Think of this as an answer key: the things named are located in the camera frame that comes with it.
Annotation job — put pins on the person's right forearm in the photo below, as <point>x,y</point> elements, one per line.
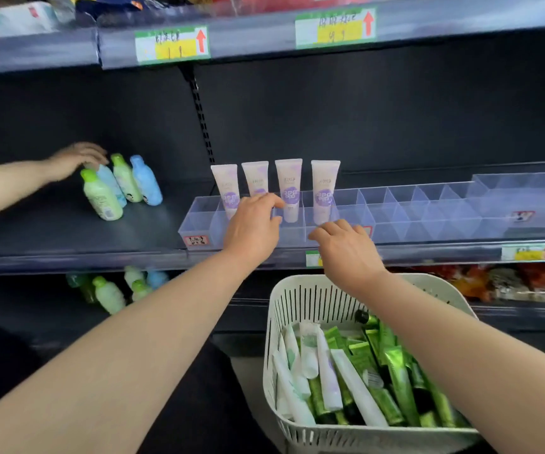
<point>461,368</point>

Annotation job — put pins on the small red white tag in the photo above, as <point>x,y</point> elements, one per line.
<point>523,216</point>
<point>196,240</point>
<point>366,230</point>

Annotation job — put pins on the person's left thumb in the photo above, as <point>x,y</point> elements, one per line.
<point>276,223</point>

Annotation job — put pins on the row of orange snack packets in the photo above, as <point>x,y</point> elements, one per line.
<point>490,281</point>

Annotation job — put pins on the dark blue snack packet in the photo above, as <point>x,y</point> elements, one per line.
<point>111,5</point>

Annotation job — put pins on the another person's forearm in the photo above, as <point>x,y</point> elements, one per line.
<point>5,189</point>

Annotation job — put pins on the white slotted plastic basket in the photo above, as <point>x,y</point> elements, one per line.
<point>301,297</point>

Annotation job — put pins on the dark metal store shelf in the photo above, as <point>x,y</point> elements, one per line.
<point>395,113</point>

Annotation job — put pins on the pile of white tubes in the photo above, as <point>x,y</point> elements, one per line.
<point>320,373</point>

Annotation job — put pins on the person's left forearm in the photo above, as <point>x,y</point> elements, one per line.
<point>111,359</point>

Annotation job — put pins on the dark green bottle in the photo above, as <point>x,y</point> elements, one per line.
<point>79,284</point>

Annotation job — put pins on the green yellow price label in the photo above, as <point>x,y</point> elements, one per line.
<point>172,45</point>
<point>335,27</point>
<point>526,252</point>
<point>312,259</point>

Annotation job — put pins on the pile of green tubes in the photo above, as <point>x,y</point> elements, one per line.
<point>395,373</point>

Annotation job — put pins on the person's right hand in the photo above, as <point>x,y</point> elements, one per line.
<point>348,257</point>

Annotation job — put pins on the person's left hand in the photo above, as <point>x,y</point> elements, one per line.
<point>251,229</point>

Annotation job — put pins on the person's right thumb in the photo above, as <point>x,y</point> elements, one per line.
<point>319,234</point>

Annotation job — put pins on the slotted metal shelf upright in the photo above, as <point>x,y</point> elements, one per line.
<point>201,113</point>

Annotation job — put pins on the clear plastic divider tray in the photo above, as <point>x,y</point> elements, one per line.
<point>419,212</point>

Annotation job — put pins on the green cap lotion bottle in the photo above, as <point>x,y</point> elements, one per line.
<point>133,276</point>
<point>109,296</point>
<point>126,179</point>
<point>141,290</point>
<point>102,198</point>

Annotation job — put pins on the white carton box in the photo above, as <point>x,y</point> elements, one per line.
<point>19,18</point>

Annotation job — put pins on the blue lotion bottle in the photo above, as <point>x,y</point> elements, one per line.
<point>111,182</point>
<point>146,180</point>
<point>157,277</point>

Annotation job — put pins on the pink cosmetic tube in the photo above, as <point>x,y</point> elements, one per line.
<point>290,189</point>
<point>324,191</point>
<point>225,186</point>
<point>255,177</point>

